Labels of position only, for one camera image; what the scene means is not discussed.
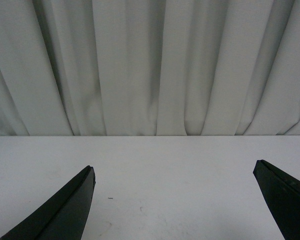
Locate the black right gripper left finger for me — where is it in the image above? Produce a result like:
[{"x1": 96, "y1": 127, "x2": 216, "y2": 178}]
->
[{"x1": 0, "y1": 165, "x2": 95, "y2": 240}]

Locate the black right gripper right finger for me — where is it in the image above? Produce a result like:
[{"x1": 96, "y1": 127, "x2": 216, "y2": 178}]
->
[{"x1": 253, "y1": 159, "x2": 300, "y2": 240}]

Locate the white pleated curtain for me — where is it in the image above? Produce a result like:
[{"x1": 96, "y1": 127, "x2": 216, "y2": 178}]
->
[{"x1": 0, "y1": 0, "x2": 300, "y2": 136}]

